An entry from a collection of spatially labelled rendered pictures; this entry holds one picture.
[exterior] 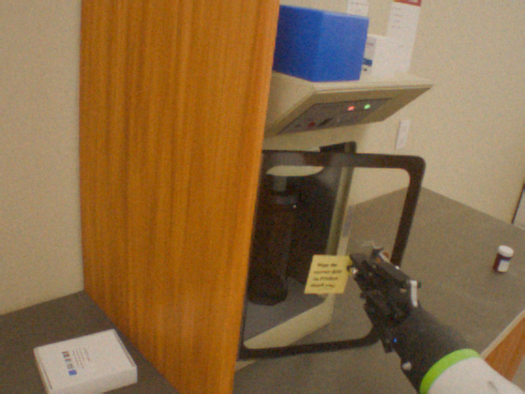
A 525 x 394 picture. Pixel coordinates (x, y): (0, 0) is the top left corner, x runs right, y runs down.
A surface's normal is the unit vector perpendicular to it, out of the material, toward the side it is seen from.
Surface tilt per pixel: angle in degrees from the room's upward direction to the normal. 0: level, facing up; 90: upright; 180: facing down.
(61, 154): 90
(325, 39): 90
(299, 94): 90
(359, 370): 0
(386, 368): 0
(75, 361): 0
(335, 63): 90
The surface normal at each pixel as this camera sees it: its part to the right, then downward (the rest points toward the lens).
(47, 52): 0.68, 0.36
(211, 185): -0.73, 0.18
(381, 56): 0.47, 0.40
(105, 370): 0.11, -0.91
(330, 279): 0.26, 0.40
